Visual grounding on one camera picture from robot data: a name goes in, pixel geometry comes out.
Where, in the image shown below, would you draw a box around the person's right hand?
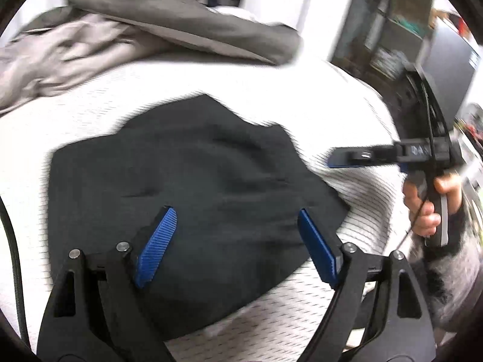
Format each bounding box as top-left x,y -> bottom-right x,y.
403,173 -> 463,239

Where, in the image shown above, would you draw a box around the white patterned quilt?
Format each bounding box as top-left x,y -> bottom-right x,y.
206,5 -> 261,21

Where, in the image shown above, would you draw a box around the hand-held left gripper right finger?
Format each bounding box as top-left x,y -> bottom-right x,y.
297,207 -> 438,362

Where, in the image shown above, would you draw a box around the grey crumpled blanket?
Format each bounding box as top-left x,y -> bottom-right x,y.
0,8 -> 178,116

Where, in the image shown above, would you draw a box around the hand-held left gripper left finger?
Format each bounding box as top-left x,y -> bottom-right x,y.
36,205 -> 179,362

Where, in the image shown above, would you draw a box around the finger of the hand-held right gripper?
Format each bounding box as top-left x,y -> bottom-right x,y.
326,144 -> 397,169

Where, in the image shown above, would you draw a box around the black monitor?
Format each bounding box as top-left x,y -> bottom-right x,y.
417,19 -> 482,122

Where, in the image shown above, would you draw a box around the shelf unit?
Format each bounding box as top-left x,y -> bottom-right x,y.
332,0 -> 438,84

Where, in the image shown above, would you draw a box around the grey crumpled garment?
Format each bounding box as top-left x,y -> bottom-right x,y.
64,0 -> 304,66

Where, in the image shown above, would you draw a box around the person's right forearm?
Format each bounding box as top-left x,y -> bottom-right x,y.
409,195 -> 483,333

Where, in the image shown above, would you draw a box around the black pants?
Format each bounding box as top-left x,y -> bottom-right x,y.
47,94 -> 351,342

